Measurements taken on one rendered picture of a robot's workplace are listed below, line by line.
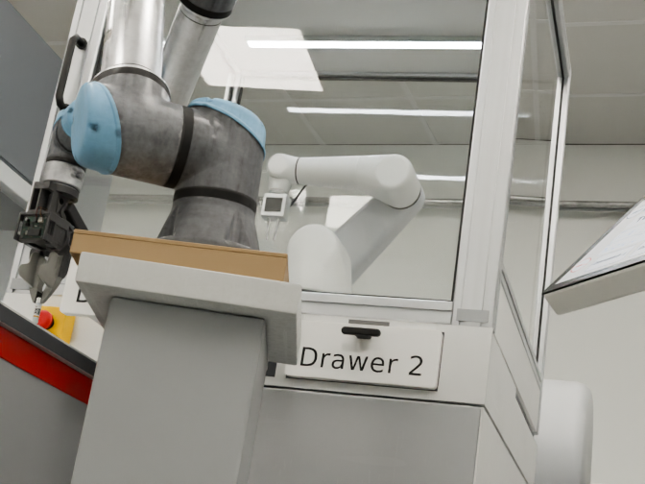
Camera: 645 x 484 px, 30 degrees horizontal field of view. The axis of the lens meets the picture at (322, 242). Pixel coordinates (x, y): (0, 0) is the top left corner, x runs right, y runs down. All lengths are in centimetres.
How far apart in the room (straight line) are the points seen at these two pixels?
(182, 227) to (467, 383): 79
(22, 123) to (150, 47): 155
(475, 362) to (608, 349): 329
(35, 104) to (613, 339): 307
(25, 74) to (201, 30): 130
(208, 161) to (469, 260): 80
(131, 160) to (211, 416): 37
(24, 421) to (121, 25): 65
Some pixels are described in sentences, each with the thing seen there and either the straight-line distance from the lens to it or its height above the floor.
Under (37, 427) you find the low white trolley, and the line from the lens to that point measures 203.
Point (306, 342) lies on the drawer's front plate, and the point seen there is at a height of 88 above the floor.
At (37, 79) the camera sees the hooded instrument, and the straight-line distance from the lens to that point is 334.
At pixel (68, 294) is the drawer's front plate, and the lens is 212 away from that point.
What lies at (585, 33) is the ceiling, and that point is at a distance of 496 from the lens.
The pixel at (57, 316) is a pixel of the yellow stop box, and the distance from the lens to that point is 247.
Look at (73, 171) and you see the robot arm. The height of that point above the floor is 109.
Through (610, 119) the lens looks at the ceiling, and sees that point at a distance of 563.
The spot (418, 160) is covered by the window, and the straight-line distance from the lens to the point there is 241.
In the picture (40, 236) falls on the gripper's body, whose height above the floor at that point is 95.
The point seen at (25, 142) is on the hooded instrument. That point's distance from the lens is 328.
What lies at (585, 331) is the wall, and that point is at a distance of 554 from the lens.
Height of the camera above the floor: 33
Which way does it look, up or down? 19 degrees up
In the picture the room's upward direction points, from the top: 9 degrees clockwise
